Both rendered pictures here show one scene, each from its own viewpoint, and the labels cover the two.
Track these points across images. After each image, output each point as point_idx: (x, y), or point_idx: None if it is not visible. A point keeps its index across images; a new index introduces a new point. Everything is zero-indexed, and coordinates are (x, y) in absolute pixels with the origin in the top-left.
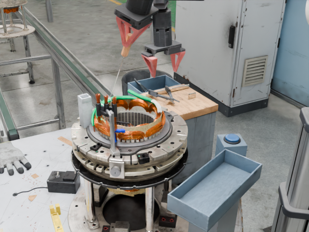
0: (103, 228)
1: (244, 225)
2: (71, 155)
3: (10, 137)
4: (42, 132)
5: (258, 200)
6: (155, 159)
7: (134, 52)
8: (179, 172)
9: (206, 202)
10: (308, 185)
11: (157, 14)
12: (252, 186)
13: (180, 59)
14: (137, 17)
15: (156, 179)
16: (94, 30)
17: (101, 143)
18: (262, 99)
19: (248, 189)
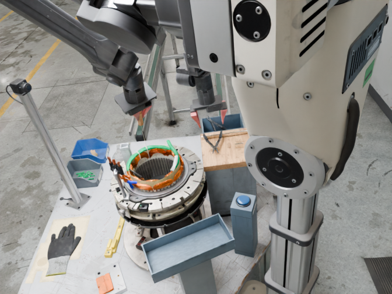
0: (141, 238)
1: (346, 248)
2: None
3: (136, 137)
4: (206, 114)
5: (375, 227)
6: (150, 211)
7: None
8: (179, 221)
9: (174, 257)
10: (279, 269)
11: (195, 78)
12: (378, 210)
13: (223, 115)
14: (127, 107)
15: (157, 223)
16: None
17: (124, 186)
18: None
19: (372, 213)
